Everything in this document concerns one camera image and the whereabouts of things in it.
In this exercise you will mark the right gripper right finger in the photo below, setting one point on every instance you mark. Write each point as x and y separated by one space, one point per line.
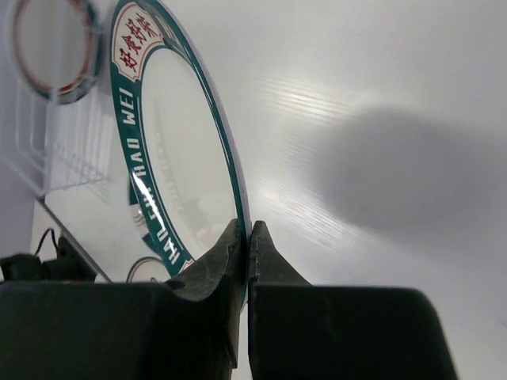
300 331

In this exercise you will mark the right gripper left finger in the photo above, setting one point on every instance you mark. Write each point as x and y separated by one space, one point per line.
184 328

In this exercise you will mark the hao shi plate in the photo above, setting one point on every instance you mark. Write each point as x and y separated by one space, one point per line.
174 133

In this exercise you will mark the teal red ring plate right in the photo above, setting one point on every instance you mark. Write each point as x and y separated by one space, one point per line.
135 209

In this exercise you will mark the teal red ring plate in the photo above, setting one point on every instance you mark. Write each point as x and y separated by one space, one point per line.
56 47
135 209

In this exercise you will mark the wire dish rack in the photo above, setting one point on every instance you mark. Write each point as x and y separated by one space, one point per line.
50 146

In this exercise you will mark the teal red ring plate centre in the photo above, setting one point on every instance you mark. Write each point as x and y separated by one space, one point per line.
56 47

